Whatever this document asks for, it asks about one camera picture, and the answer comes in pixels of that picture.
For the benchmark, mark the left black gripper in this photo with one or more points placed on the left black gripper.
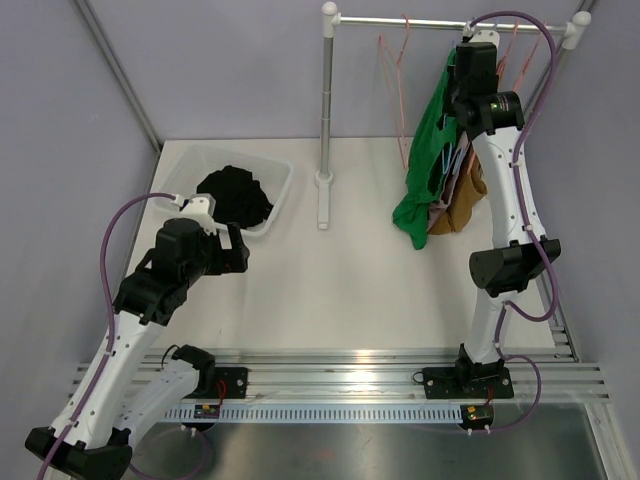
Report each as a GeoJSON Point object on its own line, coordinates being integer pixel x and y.
{"type": "Point", "coordinates": [228, 261]}

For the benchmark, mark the black tank top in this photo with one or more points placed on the black tank top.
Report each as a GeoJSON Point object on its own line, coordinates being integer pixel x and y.
{"type": "Point", "coordinates": [238, 195]}

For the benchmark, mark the pink wire hanger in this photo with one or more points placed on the pink wire hanger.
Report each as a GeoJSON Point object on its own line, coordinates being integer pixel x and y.
{"type": "Point", "coordinates": [391, 64]}

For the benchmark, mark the green tank top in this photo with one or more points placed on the green tank top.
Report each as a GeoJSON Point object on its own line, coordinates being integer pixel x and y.
{"type": "Point", "coordinates": [436, 132]}

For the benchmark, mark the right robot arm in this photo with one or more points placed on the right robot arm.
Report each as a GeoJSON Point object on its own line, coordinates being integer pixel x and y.
{"type": "Point", "coordinates": [494, 124]}

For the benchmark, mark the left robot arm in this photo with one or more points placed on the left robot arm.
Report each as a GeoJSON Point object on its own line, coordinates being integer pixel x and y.
{"type": "Point", "coordinates": [95, 435]}

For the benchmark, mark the mauve tank top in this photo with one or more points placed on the mauve tank top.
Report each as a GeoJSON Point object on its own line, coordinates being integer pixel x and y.
{"type": "Point", "coordinates": [438, 208]}

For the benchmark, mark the brown tank top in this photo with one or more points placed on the brown tank top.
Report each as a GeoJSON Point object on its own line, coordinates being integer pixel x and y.
{"type": "Point", "coordinates": [469, 190]}

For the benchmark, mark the metal clothes rack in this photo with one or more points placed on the metal clothes rack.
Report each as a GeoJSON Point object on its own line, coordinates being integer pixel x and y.
{"type": "Point", "coordinates": [570, 33]}

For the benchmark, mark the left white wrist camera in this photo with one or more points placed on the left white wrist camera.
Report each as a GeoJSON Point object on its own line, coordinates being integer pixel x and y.
{"type": "Point", "coordinates": [198, 207]}

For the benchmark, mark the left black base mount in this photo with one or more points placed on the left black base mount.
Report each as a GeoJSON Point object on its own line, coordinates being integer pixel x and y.
{"type": "Point", "coordinates": [231, 381]}

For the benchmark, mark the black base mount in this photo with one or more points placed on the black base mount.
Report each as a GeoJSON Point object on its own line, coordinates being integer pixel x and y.
{"type": "Point", "coordinates": [441, 383]}
{"type": "Point", "coordinates": [231, 381]}

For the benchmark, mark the white slotted cable duct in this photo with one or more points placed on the white slotted cable duct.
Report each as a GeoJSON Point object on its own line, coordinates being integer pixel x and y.
{"type": "Point", "coordinates": [236, 413]}

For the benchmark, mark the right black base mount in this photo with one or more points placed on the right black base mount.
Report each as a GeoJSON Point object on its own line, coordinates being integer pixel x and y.
{"type": "Point", "coordinates": [441, 383]}

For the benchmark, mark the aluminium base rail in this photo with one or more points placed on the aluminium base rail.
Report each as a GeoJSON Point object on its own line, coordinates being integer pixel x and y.
{"type": "Point", "coordinates": [389, 375]}

